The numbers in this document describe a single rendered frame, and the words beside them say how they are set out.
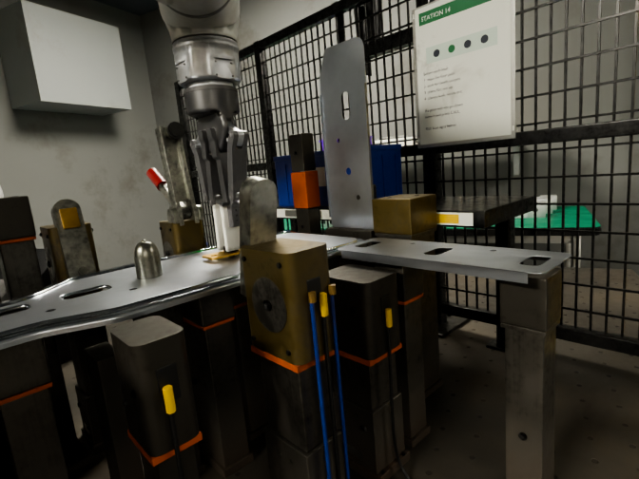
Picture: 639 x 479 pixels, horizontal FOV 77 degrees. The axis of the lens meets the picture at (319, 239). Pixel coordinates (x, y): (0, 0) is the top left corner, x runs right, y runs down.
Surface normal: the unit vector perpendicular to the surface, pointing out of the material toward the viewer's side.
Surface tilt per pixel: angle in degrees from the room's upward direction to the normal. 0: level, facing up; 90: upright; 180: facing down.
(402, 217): 90
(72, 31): 90
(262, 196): 102
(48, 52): 90
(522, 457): 90
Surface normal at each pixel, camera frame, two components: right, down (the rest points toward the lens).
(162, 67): -0.45, 0.20
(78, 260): 0.65, -0.14
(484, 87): -0.73, 0.18
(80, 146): 0.89, 0.00
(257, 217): 0.69, 0.27
